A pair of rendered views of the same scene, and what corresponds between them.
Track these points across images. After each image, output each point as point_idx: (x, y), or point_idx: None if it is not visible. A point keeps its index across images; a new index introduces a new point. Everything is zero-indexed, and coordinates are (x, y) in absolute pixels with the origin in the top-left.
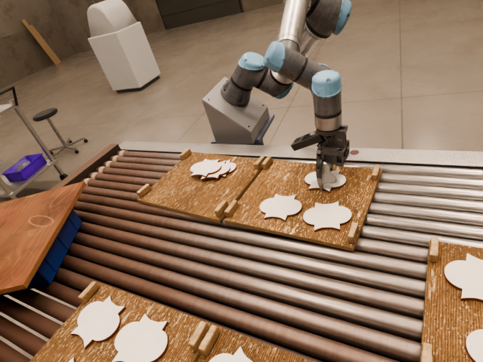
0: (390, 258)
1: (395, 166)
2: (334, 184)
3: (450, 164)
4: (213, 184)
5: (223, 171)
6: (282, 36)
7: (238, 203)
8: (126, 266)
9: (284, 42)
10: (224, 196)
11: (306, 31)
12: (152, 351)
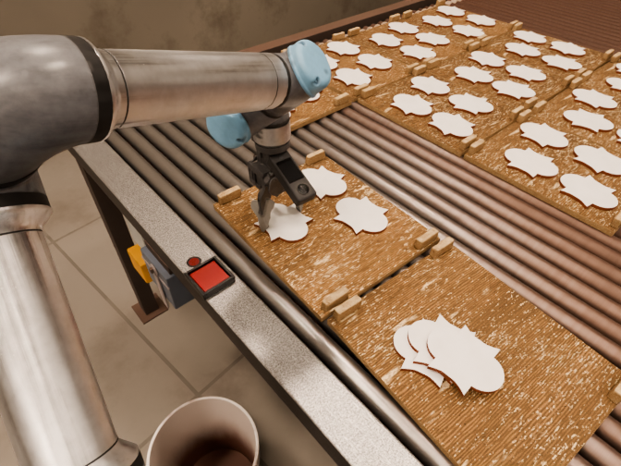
0: (302, 147)
1: (191, 209)
2: (281, 208)
3: (148, 186)
4: (448, 316)
5: (423, 324)
6: (267, 55)
7: (413, 251)
8: (587, 251)
9: (277, 53)
10: (432, 276)
11: (36, 233)
12: (517, 153)
